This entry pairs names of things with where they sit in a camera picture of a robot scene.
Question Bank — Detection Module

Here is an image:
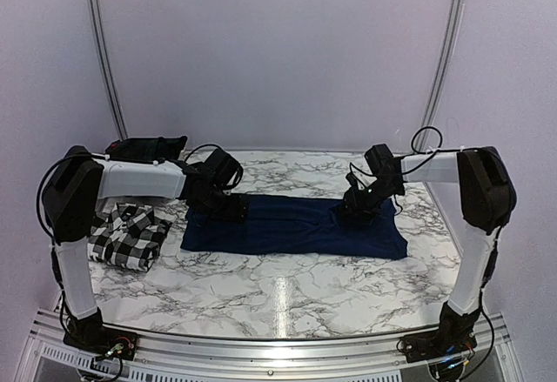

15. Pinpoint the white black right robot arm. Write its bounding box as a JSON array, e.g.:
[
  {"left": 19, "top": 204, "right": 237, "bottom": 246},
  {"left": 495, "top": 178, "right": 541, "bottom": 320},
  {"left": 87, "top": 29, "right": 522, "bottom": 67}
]
[{"left": 337, "top": 144, "right": 517, "bottom": 355}]

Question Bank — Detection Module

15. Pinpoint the aluminium frame post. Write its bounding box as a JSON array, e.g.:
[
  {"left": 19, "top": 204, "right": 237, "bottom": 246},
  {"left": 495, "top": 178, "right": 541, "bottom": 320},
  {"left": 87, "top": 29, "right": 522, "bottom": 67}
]
[
  {"left": 87, "top": 0, "right": 128, "bottom": 139},
  {"left": 420, "top": 0, "right": 465, "bottom": 127}
]

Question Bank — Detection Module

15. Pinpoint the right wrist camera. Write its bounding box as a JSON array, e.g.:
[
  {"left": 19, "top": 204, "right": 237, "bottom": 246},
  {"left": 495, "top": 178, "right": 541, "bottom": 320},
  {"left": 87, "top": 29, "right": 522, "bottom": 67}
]
[{"left": 346, "top": 172, "right": 366, "bottom": 191}]

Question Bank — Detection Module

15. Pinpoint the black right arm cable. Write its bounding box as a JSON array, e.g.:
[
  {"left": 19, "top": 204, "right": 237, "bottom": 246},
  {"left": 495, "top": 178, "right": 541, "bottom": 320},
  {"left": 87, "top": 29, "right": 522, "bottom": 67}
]
[{"left": 347, "top": 125, "right": 445, "bottom": 216}]

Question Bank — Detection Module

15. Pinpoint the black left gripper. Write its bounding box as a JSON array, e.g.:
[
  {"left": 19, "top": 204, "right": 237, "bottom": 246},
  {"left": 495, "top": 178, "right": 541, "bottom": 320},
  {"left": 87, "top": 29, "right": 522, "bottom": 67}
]
[{"left": 195, "top": 186, "right": 250, "bottom": 225}]

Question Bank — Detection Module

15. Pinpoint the black white plaid shirt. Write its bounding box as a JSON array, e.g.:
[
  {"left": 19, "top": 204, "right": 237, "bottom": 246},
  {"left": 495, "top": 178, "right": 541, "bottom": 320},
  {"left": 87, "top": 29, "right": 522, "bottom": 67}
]
[{"left": 87, "top": 203, "right": 172, "bottom": 272}]

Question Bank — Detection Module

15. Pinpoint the dark blue green clothes pile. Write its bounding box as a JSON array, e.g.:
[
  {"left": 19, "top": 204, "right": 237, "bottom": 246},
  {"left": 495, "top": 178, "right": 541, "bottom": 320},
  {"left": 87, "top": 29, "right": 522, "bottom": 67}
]
[{"left": 105, "top": 136, "right": 188, "bottom": 162}]

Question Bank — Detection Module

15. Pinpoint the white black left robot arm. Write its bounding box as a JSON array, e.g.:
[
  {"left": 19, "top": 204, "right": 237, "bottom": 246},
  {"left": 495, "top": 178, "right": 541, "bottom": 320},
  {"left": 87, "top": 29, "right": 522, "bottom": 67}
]
[{"left": 36, "top": 146, "right": 250, "bottom": 352}]

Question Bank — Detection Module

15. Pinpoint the navy blue t-shirt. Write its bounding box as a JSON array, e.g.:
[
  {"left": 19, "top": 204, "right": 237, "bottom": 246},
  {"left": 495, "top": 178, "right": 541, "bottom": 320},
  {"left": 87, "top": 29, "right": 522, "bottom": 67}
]
[{"left": 180, "top": 195, "right": 407, "bottom": 260}]

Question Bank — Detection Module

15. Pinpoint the right aluminium frame post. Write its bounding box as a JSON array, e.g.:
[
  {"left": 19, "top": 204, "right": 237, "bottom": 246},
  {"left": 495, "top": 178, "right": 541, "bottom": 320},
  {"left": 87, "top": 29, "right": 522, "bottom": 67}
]
[{"left": 420, "top": 0, "right": 465, "bottom": 127}]

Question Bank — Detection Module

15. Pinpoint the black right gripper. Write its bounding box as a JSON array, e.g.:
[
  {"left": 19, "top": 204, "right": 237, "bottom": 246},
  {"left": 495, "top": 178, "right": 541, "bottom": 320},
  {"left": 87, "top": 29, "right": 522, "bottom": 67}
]
[{"left": 336, "top": 178, "right": 402, "bottom": 219}]

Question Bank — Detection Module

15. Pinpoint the front aluminium table rail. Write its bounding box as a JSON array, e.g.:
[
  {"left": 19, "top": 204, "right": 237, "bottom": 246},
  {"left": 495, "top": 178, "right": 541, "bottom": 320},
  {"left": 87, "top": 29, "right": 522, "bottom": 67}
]
[{"left": 15, "top": 310, "right": 524, "bottom": 381}]

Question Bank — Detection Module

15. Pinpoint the left aluminium frame post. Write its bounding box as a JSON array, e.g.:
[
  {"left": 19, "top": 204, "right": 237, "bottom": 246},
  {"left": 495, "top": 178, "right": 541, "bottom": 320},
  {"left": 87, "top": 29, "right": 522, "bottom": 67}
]
[{"left": 87, "top": 0, "right": 128, "bottom": 139}]

